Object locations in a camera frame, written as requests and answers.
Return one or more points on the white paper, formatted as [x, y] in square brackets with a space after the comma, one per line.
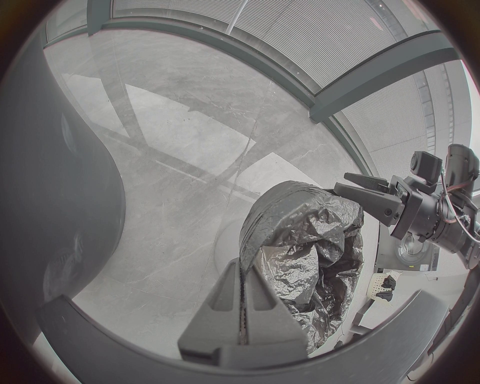
[375, 288]

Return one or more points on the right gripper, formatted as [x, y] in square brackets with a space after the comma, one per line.
[423, 213]

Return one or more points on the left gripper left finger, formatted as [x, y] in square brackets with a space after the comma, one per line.
[210, 326]

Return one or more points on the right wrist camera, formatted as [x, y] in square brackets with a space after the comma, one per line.
[425, 165]

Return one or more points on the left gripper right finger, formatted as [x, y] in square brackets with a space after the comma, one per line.
[273, 322]

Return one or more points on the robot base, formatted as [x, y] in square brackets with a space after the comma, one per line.
[390, 255]

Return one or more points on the black plastic bag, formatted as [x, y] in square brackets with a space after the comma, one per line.
[300, 232]

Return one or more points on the window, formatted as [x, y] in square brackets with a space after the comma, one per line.
[318, 48]

